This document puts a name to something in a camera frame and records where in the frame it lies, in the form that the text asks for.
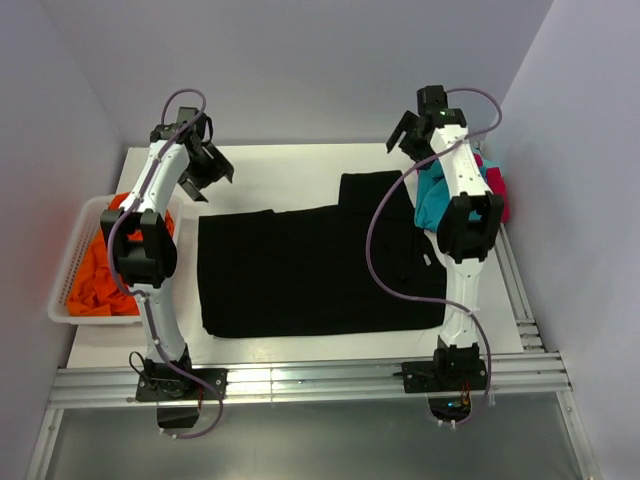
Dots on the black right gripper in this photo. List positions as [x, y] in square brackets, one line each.
[408, 123]

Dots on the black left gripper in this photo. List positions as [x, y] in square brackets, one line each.
[219, 168]

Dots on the black t-shirt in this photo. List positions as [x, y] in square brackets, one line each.
[314, 272]

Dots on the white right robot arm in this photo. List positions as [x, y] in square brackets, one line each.
[466, 234]

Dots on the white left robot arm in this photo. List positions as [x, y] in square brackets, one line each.
[153, 190]

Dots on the teal shirt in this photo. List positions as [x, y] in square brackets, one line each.
[432, 197]

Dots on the magenta shirt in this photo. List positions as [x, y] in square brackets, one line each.
[493, 176]

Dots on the white plastic basket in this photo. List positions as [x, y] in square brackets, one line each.
[87, 226]

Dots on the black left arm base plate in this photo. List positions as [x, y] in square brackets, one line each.
[163, 385]

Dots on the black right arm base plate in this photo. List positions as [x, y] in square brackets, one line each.
[426, 377]

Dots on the aluminium rail frame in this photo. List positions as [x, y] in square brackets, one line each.
[324, 407]

